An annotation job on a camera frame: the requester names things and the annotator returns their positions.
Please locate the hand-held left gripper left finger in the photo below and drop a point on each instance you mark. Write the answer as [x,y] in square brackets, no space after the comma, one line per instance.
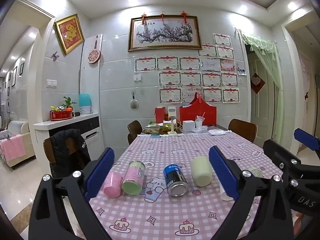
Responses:
[100,172]

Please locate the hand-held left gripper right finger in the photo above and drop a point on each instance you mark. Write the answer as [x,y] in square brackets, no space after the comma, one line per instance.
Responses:
[222,172]

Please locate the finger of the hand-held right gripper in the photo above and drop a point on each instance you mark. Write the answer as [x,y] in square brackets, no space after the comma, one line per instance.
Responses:
[280,152]
[307,138]

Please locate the pink plastic cup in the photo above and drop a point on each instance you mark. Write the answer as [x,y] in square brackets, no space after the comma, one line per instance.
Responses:
[112,185]

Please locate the cream plastic cup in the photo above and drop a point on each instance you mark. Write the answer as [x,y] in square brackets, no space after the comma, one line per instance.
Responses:
[201,171]

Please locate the white paper cup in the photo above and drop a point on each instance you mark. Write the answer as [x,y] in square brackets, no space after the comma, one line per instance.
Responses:
[227,198]

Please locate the small pale green cup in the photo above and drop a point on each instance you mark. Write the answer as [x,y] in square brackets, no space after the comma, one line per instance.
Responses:
[256,172]

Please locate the pink and green tumbler cup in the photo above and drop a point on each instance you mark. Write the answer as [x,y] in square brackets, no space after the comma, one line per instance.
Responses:
[133,177]

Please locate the white cup with straw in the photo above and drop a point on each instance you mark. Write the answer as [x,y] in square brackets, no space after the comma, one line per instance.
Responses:
[199,124]

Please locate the black jacket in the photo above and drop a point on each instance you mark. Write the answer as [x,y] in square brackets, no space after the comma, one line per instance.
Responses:
[66,150]

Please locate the white plastic bag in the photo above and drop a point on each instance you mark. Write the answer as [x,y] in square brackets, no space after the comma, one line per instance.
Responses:
[218,132]

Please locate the brown wooden chair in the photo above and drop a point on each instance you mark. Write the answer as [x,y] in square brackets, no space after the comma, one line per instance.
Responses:
[46,148]
[243,130]
[135,130]

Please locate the blue metal can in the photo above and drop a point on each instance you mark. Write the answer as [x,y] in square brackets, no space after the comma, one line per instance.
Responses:
[175,180]

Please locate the white door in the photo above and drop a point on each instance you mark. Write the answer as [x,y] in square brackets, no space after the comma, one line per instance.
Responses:
[262,105]

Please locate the white and black counter cabinet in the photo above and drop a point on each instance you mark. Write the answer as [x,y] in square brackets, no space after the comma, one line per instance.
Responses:
[75,127]

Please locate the white square box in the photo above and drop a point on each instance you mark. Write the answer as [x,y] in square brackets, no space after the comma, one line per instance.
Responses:
[188,126]

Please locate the red gift bag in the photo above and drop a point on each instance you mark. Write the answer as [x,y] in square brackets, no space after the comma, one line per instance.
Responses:
[200,110]

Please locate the food container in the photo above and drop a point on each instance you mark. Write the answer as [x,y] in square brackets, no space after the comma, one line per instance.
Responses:
[152,130]

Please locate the red tray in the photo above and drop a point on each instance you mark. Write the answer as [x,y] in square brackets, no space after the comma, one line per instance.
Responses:
[60,116]

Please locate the teal humidifier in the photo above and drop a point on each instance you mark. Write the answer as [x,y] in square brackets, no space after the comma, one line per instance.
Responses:
[84,102]

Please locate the red diamond door decoration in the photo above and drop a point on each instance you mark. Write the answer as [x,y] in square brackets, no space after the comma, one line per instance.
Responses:
[257,83]

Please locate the pink checked tablecloth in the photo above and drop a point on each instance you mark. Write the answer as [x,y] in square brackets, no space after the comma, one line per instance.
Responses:
[162,215]

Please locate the small potted plant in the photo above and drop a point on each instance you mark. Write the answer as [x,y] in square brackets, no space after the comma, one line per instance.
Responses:
[68,103]

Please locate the hanging brush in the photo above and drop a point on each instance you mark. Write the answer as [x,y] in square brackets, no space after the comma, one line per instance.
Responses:
[134,103]

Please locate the white desk stand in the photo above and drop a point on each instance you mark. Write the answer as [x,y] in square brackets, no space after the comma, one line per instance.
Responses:
[172,112]

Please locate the red canister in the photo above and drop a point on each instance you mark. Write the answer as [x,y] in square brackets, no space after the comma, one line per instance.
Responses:
[160,115]

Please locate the beige sofa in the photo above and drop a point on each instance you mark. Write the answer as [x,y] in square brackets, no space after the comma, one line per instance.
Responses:
[21,130]

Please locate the pink blanket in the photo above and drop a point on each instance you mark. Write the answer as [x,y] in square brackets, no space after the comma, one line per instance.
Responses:
[13,147]

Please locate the green lace curtain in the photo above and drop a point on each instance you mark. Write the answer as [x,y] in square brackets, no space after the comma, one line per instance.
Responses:
[270,55]

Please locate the gold framed red picture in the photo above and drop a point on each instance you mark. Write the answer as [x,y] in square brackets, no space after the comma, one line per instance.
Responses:
[69,33]

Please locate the framed plum blossom painting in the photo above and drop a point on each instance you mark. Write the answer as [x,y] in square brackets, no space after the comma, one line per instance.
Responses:
[165,32]

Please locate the red hanging knot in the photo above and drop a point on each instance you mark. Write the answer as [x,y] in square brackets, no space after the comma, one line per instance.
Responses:
[144,18]
[163,17]
[184,16]

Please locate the group of wall certificates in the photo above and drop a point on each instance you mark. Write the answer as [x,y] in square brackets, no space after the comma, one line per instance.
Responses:
[190,80]

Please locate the white light switch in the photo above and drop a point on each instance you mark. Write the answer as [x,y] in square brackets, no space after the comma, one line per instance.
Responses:
[52,83]

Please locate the round pink wall ornament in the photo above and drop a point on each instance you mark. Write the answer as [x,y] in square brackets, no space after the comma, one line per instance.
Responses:
[94,56]

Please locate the butterfly wall decoration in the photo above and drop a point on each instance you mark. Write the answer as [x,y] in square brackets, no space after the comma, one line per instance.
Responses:
[55,55]

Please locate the black wall picture frame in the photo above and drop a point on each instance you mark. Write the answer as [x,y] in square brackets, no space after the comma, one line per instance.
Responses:
[14,76]
[21,69]

